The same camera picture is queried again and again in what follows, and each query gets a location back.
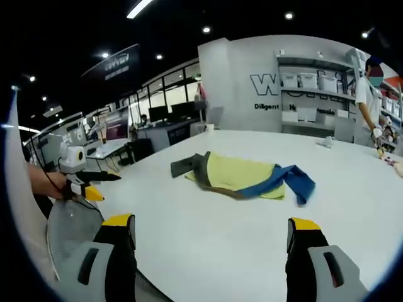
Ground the grey chair back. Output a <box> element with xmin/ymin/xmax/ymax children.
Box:
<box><xmin>207</xmin><ymin>106</ymin><xmax>225</xmax><ymax>130</ymax></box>

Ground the yellow blue grey garment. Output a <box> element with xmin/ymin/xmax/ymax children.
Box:
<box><xmin>169</xmin><ymin>150</ymin><xmax>317</xmax><ymax>207</ymax></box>

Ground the person's left hand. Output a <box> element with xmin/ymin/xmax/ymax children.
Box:
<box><xmin>47</xmin><ymin>172</ymin><xmax>72</xmax><ymax>201</ymax></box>

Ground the crumpled white cloth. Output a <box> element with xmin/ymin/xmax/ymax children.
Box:
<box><xmin>315</xmin><ymin>135</ymin><xmax>335</xmax><ymax>149</ymax></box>

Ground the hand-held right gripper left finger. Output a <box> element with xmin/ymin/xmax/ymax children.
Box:
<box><xmin>67</xmin><ymin>213</ymin><xmax>139</xmax><ymax>302</ymax></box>

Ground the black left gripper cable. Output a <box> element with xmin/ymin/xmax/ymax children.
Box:
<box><xmin>29</xmin><ymin>137</ymin><xmax>103</xmax><ymax>221</ymax></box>

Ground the black computer monitor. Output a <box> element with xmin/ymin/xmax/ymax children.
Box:
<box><xmin>171</xmin><ymin>101</ymin><xmax>196</xmax><ymax>120</ymax></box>
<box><xmin>148</xmin><ymin>106</ymin><xmax>169</xmax><ymax>124</ymax></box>

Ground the white storage bin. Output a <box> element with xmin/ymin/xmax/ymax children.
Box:
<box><xmin>298</xmin><ymin>72</ymin><xmax>318</xmax><ymax>90</ymax></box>
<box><xmin>317</xmin><ymin>74</ymin><xmax>339</xmax><ymax>94</ymax></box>
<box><xmin>280</xmin><ymin>72</ymin><xmax>298</xmax><ymax>89</ymax></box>

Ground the dark hanging banner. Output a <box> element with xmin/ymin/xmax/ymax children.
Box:
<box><xmin>81</xmin><ymin>43</ymin><xmax>140</xmax><ymax>84</ymax></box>

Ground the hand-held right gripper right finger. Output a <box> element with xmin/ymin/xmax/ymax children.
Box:
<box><xmin>285</xmin><ymin>216</ymin><xmax>369</xmax><ymax>302</ymax></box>

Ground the grey metal shelf unit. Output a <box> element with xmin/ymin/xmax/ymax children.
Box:
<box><xmin>276</xmin><ymin>52</ymin><xmax>360</xmax><ymax>137</ymax></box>

